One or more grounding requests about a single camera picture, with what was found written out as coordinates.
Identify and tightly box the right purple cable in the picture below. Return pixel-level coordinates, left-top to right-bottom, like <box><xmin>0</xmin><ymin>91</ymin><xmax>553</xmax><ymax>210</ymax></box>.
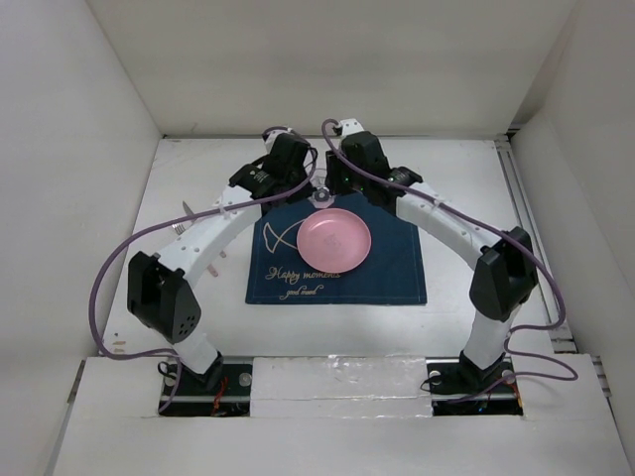
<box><xmin>321</xmin><ymin>118</ymin><xmax>580</xmax><ymax>403</ymax></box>

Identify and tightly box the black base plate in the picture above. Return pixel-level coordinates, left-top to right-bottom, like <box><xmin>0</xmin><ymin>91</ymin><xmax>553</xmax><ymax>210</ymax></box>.
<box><xmin>158</xmin><ymin>358</ymin><xmax>254</xmax><ymax>417</ymax></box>
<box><xmin>420</xmin><ymin>358</ymin><xmax>524</xmax><ymax>417</ymax></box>

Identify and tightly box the purple cable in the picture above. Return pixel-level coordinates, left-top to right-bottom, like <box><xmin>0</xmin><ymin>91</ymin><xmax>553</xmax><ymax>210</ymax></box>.
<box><xmin>321</xmin><ymin>118</ymin><xmax>580</xmax><ymax>403</ymax></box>
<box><xmin>88</xmin><ymin>127</ymin><xmax>318</xmax><ymax>413</ymax></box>

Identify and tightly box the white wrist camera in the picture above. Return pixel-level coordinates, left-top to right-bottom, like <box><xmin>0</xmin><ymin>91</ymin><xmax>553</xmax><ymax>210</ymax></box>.
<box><xmin>333</xmin><ymin>118</ymin><xmax>365</xmax><ymax>138</ymax></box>
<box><xmin>261</xmin><ymin>126</ymin><xmax>293</xmax><ymax>144</ymax></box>

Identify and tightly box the navy fish placemat cloth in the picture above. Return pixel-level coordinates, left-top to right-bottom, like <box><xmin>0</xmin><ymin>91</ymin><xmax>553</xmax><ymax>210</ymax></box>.
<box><xmin>245</xmin><ymin>193</ymin><xmax>428</xmax><ymax>305</ymax></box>

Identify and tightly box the pink handled fork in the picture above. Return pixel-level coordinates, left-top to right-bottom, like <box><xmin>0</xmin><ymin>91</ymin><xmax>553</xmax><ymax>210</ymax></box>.
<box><xmin>171</xmin><ymin>200</ymin><xmax>220</xmax><ymax>278</ymax></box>

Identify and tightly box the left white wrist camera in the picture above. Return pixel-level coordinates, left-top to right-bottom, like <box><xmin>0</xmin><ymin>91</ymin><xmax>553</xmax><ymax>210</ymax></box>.
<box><xmin>261</xmin><ymin>126</ymin><xmax>293</xmax><ymax>144</ymax></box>

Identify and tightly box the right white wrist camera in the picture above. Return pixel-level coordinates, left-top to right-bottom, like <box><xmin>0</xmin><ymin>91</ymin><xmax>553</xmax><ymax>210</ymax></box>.
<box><xmin>333</xmin><ymin>118</ymin><xmax>365</xmax><ymax>138</ymax></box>

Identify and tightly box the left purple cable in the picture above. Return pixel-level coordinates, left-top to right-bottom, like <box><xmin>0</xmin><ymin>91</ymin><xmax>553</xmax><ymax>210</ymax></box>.
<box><xmin>88</xmin><ymin>127</ymin><xmax>318</xmax><ymax>413</ymax></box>

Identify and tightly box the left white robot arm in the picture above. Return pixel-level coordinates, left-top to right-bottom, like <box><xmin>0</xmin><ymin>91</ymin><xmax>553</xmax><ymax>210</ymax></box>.
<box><xmin>127</xmin><ymin>129</ymin><xmax>318</xmax><ymax>394</ymax></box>

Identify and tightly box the clear drinking glass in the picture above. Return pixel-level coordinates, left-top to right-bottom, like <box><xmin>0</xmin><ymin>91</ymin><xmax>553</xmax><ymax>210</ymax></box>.
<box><xmin>310</xmin><ymin>168</ymin><xmax>334</xmax><ymax>209</ymax></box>

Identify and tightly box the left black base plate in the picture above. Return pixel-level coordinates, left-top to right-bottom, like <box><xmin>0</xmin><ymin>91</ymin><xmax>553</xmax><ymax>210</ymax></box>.
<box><xmin>158</xmin><ymin>358</ymin><xmax>254</xmax><ymax>417</ymax></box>

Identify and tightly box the aluminium rail right wall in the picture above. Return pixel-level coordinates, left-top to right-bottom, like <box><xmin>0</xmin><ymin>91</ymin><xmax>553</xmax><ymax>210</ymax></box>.
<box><xmin>494</xmin><ymin>125</ymin><xmax>577</xmax><ymax>354</ymax></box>

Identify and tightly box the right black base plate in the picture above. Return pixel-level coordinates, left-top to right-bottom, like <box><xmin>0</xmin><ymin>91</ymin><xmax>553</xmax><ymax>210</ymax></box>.
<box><xmin>420</xmin><ymin>358</ymin><xmax>524</xmax><ymax>417</ymax></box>

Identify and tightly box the pink plastic plate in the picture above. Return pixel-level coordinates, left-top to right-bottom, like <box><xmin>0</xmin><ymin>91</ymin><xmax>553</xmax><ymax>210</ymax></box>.
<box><xmin>297</xmin><ymin>208</ymin><xmax>372</xmax><ymax>274</ymax></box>

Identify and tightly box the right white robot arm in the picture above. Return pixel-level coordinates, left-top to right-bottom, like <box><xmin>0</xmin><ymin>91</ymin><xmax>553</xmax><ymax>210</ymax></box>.
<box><xmin>326</xmin><ymin>120</ymin><xmax>538</xmax><ymax>396</ymax></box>

